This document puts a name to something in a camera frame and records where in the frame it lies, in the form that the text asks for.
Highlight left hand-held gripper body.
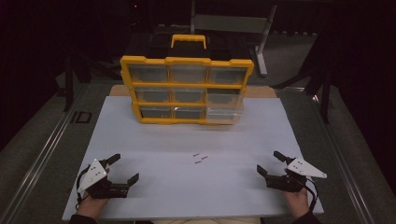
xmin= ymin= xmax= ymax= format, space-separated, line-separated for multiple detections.
xmin=77 ymin=158 xmax=130 ymax=200

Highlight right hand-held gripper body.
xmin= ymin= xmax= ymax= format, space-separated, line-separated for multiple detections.
xmin=264 ymin=156 xmax=328 ymax=193

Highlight clear plastic drawer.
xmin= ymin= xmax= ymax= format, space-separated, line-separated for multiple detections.
xmin=205 ymin=105 xmax=246 ymax=125

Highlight yellow black drawer organizer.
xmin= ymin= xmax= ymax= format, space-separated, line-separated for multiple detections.
xmin=120 ymin=31 xmax=255 ymax=126

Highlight person's left hand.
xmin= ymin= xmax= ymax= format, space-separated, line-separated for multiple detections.
xmin=76 ymin=167 xmax=110 ymax=219

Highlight person's right hand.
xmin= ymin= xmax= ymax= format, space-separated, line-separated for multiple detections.
xmin=284 ymin=186 xmax=310 ymax=220

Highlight black stand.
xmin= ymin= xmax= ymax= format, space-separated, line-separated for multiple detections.
xmin=63 ymin=50 xmax=92 ymax=113
xmin=270 ymin=60 xmax=332 ymax=125

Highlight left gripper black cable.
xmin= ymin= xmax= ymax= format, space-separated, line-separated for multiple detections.
xmin=75 ymin=165 xmax=92 ymax=210

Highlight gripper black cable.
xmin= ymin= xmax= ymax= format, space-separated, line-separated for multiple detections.
xmin=302 ymin=175 xmax=319 ymax=213
xmin=75 ymin=165 xmax=92 ymax=210

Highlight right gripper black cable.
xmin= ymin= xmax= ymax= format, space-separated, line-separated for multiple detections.
xmin=302 ymin=175 xmax=319 ymax=213

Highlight aluminium rail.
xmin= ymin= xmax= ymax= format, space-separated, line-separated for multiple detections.
xmin=311 ymin=92 xmax=376 ymax=224
xmin=0 ymin=83 xmax=89 ymax=224

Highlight black rectangular floor bracket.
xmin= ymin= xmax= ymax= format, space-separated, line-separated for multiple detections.
xmin=69 ymin=110 xmax=93 ymax=124

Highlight grey metal desk frame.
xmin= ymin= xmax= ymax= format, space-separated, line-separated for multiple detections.
xmin=189 ymin=0 xmax=279 ymax=77

